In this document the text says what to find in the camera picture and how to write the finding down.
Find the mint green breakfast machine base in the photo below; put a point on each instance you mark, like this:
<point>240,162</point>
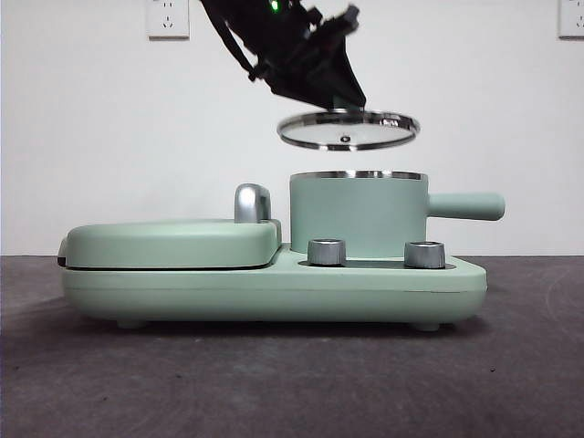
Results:
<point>274,292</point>

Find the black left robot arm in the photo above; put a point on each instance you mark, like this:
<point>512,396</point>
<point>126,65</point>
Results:
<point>283,45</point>

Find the mint green hinged grill cover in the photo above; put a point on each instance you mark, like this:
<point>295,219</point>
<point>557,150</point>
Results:
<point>169,244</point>

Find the silver control knob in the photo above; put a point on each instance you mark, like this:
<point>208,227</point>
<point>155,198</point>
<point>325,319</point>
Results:
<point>424,255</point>
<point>327,252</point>

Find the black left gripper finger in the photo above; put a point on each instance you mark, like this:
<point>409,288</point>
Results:
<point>340,73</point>
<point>310,99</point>

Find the white wall socket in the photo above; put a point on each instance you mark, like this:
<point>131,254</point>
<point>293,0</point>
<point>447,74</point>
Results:
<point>168,20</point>
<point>572,20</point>

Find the glass lid with green knob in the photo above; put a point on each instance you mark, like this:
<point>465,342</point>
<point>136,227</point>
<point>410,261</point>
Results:
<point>347,132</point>

